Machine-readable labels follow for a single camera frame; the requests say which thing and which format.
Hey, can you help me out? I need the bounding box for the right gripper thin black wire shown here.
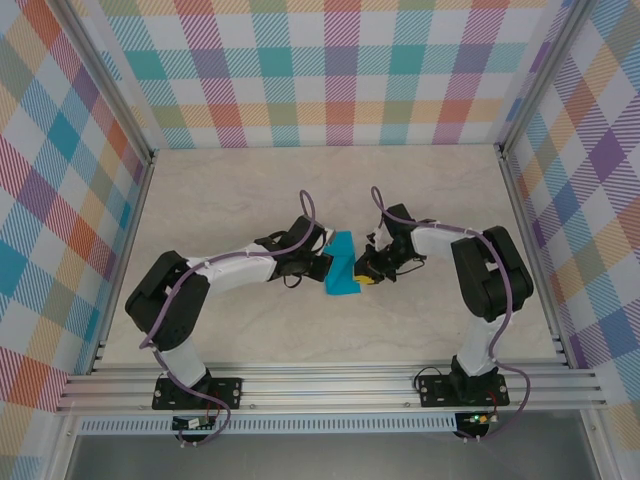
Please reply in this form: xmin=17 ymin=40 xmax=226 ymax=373
xmin=392 ymin=255 xmax=427 ymax=281

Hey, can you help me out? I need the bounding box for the right base thin black wire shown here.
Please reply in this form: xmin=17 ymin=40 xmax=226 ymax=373
xmin=413 ymin=367 xmax=444 ymax=396

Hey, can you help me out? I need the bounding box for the aluminium mounting rail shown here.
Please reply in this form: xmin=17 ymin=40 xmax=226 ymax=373
xmin=55 ymin=362 xmax=609 ymax=414

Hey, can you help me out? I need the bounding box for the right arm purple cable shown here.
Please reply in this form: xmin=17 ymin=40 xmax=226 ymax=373
xmin=370 ymin=186 xmax=531 ymax=444

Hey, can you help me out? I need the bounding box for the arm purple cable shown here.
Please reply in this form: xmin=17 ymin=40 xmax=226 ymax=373
xmin=370 ymin=186 xmax=531 ymax=444
xmin=138 ymin=189 xmax=319 ymax=448

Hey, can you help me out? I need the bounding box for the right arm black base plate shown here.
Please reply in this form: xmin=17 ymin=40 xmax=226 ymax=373
xmin=417 ymin=373 xmax=510 ymax=409

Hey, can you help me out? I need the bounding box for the aluminium side rail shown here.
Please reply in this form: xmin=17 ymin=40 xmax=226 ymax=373
xmin=494 ymin=144 xmax=571 ymax=369
xmin=87 ymin=149 xmax=160 ymax=375

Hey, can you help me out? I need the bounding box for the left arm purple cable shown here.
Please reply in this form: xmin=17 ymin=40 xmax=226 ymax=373
xmin=138 ymin=189 xmax=319 ymax=448

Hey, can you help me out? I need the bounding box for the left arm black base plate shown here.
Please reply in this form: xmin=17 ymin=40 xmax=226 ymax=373
xmin=152 ymin=375 xmax=245 ymax=411

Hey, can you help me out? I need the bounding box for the slotted white cable duct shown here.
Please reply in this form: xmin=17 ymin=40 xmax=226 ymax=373
xmin=78 ymin=413 xmax=459 ymax=435

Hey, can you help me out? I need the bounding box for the aluminium frame post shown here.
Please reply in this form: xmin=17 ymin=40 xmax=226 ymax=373
xmin=53 ymin=0 xmax=157 ymax=166
xmin=494 ymin=0 xmax=594 ymax=159

